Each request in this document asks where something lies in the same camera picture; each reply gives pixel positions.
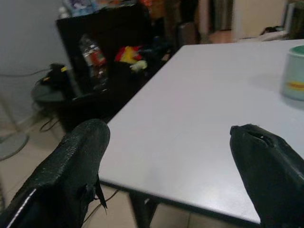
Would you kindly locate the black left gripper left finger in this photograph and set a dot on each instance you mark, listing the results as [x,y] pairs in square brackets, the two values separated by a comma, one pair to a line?
[64,171]

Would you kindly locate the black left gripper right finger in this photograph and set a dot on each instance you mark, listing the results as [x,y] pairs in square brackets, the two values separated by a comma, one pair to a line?
[268,171]

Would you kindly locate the white fan base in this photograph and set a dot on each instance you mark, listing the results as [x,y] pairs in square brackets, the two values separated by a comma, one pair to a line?
[12,145]

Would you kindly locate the round glass side table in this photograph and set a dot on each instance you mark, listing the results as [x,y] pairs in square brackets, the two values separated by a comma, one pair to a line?
[48,93]

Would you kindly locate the white table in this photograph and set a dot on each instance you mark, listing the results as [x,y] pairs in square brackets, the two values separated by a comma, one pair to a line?
[202,114]

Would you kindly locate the black yellow device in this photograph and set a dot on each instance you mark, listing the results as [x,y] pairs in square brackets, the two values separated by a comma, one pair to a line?
[55,75]

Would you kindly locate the pale green mug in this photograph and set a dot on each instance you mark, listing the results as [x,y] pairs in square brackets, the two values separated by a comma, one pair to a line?
[292,74]

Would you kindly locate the clear plastic water bottle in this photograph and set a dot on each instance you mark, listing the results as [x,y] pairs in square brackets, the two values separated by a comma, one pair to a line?
[93,61]

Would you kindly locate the black cabinet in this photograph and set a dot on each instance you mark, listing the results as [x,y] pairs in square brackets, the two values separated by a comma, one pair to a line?
[104,61]

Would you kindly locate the red yellow plush toy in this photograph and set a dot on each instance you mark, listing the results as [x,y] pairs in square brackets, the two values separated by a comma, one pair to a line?
[130,58]

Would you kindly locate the grey suitcase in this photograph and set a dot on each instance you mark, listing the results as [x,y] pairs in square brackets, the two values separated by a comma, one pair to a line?
[186,34]

